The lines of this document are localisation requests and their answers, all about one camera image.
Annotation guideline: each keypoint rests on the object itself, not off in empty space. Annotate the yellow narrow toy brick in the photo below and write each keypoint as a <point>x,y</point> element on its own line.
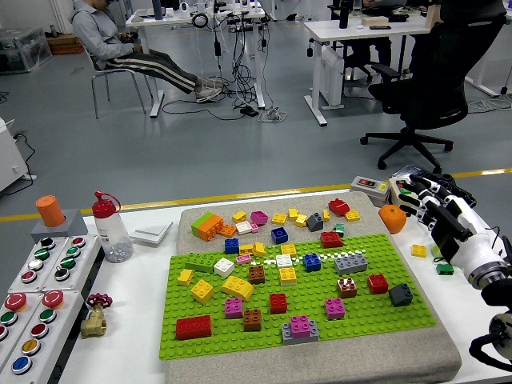
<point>326,215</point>
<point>185,277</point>

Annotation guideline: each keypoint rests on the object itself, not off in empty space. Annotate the light wooden board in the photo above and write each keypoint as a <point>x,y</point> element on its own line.
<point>432,16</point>

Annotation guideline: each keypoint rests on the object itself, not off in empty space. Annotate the black power strip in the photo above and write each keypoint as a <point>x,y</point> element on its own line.
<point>249,111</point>

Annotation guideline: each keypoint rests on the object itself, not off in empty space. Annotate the green small toy brick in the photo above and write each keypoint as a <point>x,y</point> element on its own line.
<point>445,269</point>
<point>339,229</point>

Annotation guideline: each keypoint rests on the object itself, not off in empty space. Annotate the light wooden box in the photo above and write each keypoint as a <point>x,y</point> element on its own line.
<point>374,21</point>

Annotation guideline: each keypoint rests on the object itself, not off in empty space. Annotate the blue square toy brick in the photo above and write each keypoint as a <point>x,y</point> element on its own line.
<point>312,262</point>
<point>231,246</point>
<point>279,235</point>

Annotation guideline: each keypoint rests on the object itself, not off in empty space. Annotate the pink small toy brick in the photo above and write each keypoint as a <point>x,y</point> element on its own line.
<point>254,227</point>

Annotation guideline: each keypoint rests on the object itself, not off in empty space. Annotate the green tape roll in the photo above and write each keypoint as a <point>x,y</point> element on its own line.
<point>435,251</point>

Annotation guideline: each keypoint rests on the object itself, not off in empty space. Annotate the grey key-switch control box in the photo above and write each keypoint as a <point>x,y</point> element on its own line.
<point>86,260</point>

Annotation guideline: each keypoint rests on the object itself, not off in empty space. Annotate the magenta upturned toy brick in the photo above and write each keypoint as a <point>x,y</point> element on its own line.
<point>259,217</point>

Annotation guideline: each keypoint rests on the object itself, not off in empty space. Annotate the grey block holder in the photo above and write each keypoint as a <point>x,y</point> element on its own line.
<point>74,228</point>

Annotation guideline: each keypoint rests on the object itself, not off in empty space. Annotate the orange long toy brick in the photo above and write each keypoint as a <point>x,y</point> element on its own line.
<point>212,229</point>

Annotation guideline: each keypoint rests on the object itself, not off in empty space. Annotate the orange fruit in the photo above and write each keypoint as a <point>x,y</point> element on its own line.
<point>392,220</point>

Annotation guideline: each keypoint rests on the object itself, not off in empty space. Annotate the brown square toy brick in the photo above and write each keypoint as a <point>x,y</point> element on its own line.
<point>256,274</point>
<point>252,320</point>

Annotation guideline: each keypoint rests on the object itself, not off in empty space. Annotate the grey-brown cushion mat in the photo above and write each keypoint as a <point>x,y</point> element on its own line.
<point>360,360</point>

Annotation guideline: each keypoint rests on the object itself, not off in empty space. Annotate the black phone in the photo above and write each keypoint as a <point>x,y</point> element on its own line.
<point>380,27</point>

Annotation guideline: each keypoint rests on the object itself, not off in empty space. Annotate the brass valve red handwheel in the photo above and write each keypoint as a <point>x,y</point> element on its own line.
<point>94,324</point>

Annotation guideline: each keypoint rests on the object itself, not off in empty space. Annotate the magenta square toy brick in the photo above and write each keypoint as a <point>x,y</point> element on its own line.
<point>234,308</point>
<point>334,309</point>
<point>301,326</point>

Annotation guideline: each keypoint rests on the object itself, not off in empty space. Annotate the brown wooden pallet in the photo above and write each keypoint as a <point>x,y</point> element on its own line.
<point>64,45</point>

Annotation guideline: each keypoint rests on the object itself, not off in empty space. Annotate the grey metal chair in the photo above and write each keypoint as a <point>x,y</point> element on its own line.
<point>116,74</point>

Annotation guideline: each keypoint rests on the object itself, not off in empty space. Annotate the grey emergency-stop control box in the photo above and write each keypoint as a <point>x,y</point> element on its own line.
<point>28,320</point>

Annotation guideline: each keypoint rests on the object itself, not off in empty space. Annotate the clear bottle red cap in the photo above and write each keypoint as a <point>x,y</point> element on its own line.
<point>114,236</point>

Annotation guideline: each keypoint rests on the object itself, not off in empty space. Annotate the orange small toy brick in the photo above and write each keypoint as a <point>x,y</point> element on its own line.
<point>228,230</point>

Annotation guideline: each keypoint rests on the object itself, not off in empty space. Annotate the white wall switch plate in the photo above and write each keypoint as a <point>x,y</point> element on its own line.
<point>150,234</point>

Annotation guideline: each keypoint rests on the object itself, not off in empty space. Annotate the pink flat toy brick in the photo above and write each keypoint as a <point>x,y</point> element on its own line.
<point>243,259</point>

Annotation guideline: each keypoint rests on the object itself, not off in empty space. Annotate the grey four-button control box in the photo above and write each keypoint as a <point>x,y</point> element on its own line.
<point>18,285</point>

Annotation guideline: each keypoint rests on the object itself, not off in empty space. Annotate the white start-stop switch box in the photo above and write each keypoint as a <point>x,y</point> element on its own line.
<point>396,197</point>

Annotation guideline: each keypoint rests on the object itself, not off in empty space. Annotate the dark grey sloped toy brick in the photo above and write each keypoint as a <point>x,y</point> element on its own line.
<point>401,295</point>

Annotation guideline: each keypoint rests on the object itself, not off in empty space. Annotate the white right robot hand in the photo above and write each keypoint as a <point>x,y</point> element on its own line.
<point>480,244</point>

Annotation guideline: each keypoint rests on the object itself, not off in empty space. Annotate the person behind desk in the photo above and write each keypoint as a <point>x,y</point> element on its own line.
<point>380,50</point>

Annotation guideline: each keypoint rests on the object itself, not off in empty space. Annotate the white cabinet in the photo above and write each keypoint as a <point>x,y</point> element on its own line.
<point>12,160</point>

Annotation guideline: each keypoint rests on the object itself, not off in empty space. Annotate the black bottle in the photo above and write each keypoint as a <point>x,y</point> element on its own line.
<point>343,16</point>

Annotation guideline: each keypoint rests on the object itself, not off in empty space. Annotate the grey emergency-stop five-button box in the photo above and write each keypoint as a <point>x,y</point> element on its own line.
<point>64,324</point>

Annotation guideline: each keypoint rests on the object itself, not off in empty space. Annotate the red square toy brick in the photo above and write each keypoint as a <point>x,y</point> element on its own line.
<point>331,239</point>
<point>278,303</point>
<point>377,283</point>

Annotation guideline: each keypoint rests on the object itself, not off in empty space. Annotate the green studded baseplate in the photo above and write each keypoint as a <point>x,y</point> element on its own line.
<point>224,344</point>

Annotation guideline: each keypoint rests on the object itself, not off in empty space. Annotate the grey-blue bottle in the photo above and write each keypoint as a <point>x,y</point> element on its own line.
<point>158,10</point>

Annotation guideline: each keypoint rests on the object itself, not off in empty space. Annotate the yellow curved toy brick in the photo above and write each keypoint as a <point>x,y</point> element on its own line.
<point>237,287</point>

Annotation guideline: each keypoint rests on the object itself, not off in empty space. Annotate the red sloped toy brick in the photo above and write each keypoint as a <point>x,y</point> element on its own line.
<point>338,206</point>

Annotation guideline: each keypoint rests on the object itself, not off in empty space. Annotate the grey start-stop switch box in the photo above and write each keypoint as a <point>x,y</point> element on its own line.
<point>368,193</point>

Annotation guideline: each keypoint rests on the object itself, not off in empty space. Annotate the red long toy brick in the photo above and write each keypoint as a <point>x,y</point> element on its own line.
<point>193,327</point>

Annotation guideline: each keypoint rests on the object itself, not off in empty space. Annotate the lime long toy brick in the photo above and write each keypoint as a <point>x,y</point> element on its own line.
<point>200,262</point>
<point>198,222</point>

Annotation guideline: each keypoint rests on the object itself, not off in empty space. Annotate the yellow square toy brick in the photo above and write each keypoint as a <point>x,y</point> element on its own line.
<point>288,250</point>
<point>246,249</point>
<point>352,215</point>
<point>301,221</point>
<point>287,276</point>
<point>419,250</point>
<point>202,290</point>
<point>278,218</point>
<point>293,214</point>
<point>259,249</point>
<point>239,216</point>

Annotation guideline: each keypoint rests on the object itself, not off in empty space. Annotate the grey long toy brick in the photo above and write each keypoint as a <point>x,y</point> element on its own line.
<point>350,264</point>

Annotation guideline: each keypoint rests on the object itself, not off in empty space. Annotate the grey arch toy brick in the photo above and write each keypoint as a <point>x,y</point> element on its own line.
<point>286,334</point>

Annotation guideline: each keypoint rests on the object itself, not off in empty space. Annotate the white square toy brick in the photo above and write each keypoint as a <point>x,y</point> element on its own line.
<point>284,261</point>
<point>223,267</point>
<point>242,228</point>

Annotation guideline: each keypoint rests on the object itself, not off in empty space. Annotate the orange cylinder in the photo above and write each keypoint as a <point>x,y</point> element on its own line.
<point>50,210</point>

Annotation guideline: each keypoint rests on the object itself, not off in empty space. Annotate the white computer case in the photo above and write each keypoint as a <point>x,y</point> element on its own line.
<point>332,76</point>

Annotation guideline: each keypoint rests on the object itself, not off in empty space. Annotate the clear storage box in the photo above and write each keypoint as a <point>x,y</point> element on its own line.
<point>24,50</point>

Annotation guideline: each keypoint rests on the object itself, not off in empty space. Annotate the black office chair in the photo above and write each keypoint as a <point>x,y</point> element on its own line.
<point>440,80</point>

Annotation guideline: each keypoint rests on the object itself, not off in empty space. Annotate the seated person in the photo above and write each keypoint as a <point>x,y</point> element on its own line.
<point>100,36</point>

